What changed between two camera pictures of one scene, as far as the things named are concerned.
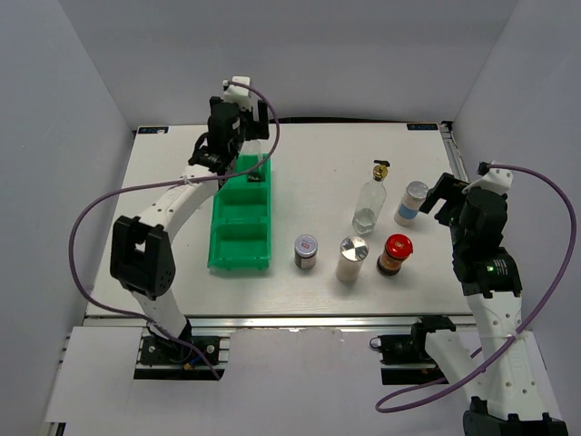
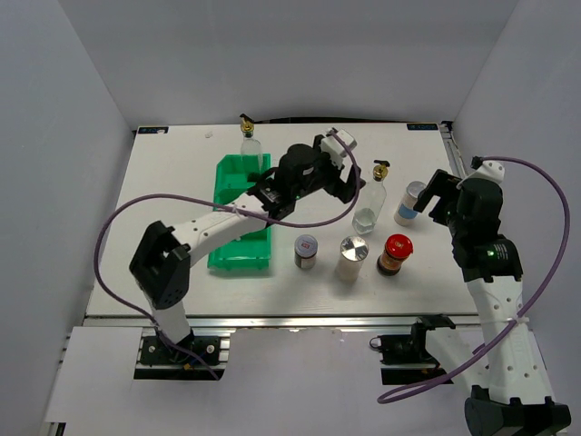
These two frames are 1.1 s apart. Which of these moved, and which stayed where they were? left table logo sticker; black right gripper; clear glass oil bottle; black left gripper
Moved: black left gripper
Stayed: left table logo sticker; black right gripper; clear glass oil bottle
